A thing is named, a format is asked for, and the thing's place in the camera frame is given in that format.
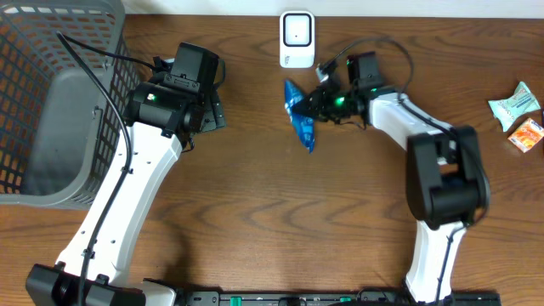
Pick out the teal wet wipes pack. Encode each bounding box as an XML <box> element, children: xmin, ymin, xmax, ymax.
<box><xmin>488</xmin><ymin>82</ymin><xmax>541</xmax><ymax>132</ymax></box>

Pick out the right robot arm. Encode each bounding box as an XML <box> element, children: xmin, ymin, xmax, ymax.
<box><xmin>285</xmin><ymin>52</ymin><xmax>490</xmax><ymax>305</ymax></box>

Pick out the grey plastic mesh basket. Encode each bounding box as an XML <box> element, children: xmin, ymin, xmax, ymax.
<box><xmin>1</xmin><ymin>0</ymin><xmax>139</xmax><ymax>209</ymax></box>

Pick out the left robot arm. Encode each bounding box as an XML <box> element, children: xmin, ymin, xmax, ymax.
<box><xmin>25</xmin><ymin>42</ymin><xmax>226</xmax><ymax>305</ymax></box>

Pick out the blue Oreo cookie pack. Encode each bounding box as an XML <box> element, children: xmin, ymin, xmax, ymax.
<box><xmin>284</xmin><ymin>79</ymin><xmax>315</xmax><ymax>154</ymax></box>

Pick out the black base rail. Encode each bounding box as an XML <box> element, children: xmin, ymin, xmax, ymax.
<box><xmin>144</xmin><ymin>280</ymin><xmax>502</xmax><ymax>306</ymax></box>

